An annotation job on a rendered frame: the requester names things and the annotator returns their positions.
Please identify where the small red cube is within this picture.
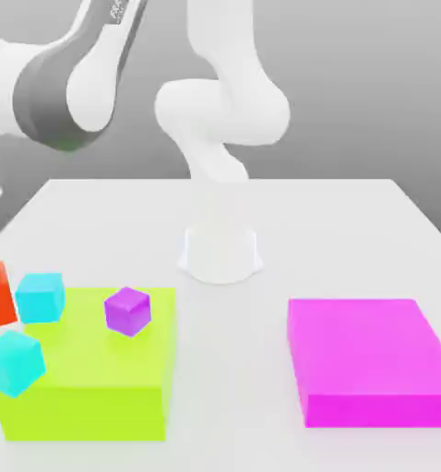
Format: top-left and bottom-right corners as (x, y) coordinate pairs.
(0, 260), (19, 331)

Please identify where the small cyan cube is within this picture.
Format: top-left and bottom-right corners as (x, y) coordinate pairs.
(14, 272), (66, 325)
(0, 329), (47, 399)

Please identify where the small purple cube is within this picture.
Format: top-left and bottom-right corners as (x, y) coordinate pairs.
(103, 286), (152, 339)

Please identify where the large yellow-green box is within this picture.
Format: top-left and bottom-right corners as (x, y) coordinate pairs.
(0, 287), (178, 443)

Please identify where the large magenta box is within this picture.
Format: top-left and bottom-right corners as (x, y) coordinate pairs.
(287, 298), (441, 430)

